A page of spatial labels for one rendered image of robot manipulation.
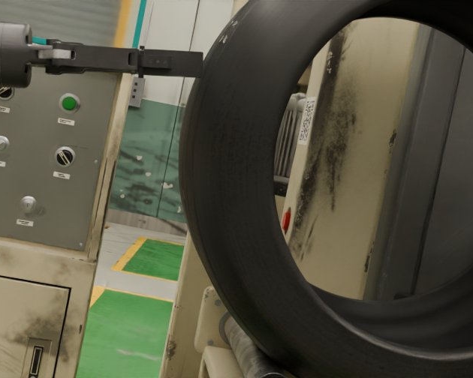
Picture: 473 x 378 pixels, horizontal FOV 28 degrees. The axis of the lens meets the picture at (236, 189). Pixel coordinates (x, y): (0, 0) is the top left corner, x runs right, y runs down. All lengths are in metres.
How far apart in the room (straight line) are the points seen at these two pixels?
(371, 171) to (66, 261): 0.62
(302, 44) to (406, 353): 0.36
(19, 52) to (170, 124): 9.29
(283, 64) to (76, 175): 0.85
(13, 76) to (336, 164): 0.54
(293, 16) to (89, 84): 0.82
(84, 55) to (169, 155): 9.31
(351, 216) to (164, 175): 9.04
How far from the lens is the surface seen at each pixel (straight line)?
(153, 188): 10.39
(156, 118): 10.37
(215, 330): 1.40
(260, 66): 1.01
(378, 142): 1.43
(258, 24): 1.03
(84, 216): 1.79
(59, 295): 1.77
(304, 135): 1.47
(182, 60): 1.11
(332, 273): 1.44
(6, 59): 1.09
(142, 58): 1.09
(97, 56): 1.07
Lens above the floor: 1.17
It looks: 3 degrees down
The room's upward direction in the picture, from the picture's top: 11 degrees clockwise
